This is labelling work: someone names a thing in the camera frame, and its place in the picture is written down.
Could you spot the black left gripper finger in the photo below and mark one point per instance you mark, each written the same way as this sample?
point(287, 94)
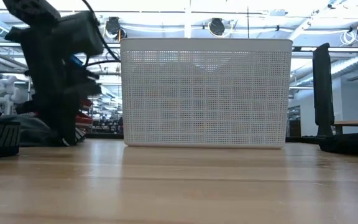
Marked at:
point(57, 124)

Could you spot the dark grey garment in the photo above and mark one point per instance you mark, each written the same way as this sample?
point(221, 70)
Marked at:
point(33, 130)

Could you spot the white perforated plastic basket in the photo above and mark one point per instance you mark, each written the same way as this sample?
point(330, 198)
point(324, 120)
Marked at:
point(204, 93)

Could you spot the plain black garment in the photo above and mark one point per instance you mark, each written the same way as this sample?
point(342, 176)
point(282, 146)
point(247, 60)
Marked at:
point(350, 144)

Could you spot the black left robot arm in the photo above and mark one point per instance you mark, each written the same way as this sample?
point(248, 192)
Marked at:
point(30, 12)

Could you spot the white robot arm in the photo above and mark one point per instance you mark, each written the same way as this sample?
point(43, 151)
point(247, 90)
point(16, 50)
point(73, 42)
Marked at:
point(6, 93)

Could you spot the red storage bins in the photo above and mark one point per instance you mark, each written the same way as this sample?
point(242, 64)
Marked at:
point(84, 115)

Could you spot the large black monitor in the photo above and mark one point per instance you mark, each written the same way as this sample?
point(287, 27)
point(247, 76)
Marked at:
point(323, 90)

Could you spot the wooden table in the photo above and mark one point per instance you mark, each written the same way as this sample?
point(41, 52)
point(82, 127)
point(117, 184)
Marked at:
point(356, 122)

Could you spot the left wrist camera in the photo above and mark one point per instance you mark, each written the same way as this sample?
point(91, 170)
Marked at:
point(81, 34)

